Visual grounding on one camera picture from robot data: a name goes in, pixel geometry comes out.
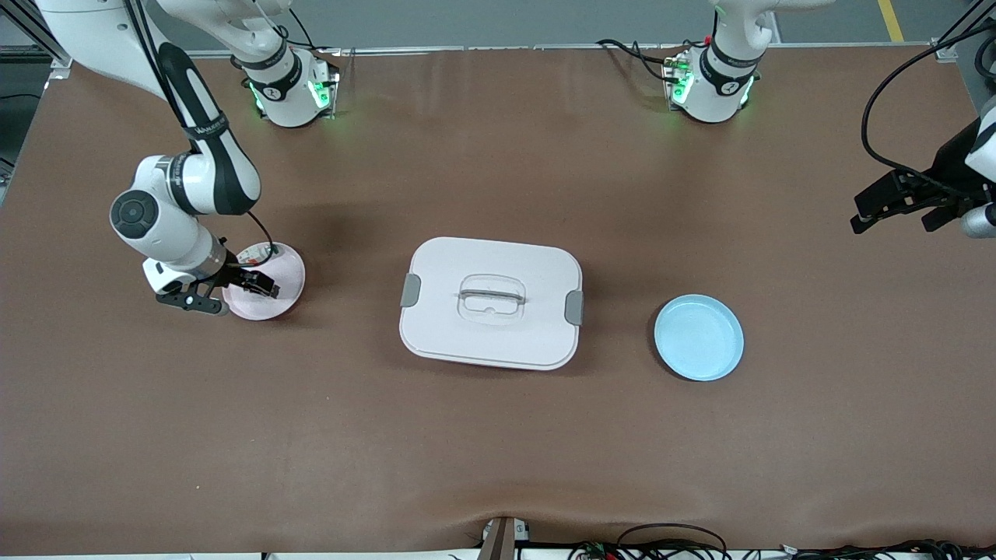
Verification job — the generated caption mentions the white lidded storage box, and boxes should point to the white lidded storage box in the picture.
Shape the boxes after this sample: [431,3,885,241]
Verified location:
[398,236,584,371]

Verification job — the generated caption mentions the pink round plate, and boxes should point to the pink round plate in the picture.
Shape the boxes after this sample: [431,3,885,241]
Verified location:
[223,241,306,322]

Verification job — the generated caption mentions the light blue round plate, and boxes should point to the light blue round plate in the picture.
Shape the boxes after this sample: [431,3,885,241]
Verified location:
[654,294,745,382]

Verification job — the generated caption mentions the brown table cover sheet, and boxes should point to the brown table cover sheet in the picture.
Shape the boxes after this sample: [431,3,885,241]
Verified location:
[0,45,996,557]

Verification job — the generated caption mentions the black right base cable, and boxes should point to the black right base cable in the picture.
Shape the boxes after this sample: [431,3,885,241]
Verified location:
[286,8,343,57]

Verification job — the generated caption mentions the black base cable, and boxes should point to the black base cable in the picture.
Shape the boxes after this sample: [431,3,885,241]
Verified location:
[286,8,343,57]
[595,37,689,85]

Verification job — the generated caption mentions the black left base cable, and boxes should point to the black left base cable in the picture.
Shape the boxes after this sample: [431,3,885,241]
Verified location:
[595,37,689,85]

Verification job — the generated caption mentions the silver table edge rail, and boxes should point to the silver table edge rail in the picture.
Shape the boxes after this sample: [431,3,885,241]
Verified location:
[187,43,954,60]

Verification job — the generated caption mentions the brown mount bracket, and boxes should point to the brown mount bracket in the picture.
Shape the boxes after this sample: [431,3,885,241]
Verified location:
[479,516,531,560]

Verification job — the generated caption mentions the tangled wire bundle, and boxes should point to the tangled wire bundle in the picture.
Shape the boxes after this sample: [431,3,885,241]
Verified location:
[568,523,996,560]

